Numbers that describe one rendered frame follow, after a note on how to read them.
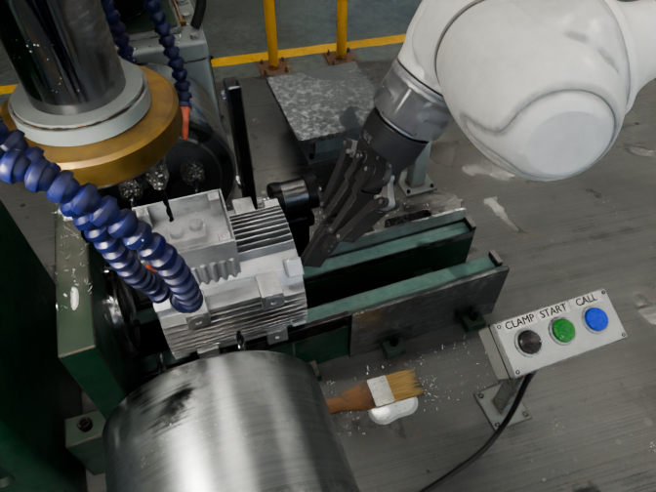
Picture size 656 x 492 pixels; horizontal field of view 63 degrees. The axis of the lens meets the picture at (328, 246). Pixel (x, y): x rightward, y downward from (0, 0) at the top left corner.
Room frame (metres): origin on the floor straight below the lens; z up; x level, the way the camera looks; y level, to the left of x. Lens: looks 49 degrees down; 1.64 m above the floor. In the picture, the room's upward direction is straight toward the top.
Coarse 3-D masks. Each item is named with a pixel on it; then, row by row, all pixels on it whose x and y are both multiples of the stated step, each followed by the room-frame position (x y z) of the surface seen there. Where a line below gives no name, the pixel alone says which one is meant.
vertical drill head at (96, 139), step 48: (0, 0) 0.41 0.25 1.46; (48, 0) 0.42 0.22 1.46; (96, 0) 0.46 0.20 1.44; (48, 48) 0.41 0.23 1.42; (96, 48) 0.43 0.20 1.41; (48, 96) 0.41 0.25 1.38; (96, 96) 0.42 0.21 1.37; (144, 96) 0.45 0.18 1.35; (48, 144) 0.39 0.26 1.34; (96, 144) 0.39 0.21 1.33; (144, 144) 0.40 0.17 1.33
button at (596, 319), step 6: (588, 312) 0.38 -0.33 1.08; (594, 312) 0.38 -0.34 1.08; (600, 312) 0.38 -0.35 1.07; (588, 318) 0.38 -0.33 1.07; (594, 318) 0.38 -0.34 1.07; (600, 318) 0.38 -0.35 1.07; (606, 318) 0.38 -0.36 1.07; (588, 324) 0.37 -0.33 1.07; (594, 324) 0.37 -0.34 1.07; (600, 324) 0.37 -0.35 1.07; (606, 324) 0.37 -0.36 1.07; (594, 330) 0.36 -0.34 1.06; (600, 330) 0.36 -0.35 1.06
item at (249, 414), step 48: (144, 384) 0.25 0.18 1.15; (192, 384) 0.24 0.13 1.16; (240, 384) 0.24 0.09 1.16; (288, 384) 0.25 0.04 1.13; (144, 432) 0.20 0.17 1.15; (192, 432) 0.19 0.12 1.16; (240, 432) 0.19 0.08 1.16; (288, 432) 0.20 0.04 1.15; (336, 432) 0.23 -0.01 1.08; (144, 480) 0.16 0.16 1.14; (192, 480) 0.15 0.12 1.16; (240, 480) 0.15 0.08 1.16; (288, 480) 0.15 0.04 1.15; (336, 480) 0.16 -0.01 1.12
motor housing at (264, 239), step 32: (256, 224) 0.51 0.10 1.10; (256, 256) 0.47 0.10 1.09; (288, 256) 0.47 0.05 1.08; (224, 288) 0.43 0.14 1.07; (256, 288) 0.43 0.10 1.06; (288, 288) 0.44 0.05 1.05; (160, 320) 0.39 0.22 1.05; (224, 320) 0.40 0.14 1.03; (256, 320) 0.41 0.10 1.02; (288, 320) 0.42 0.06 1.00
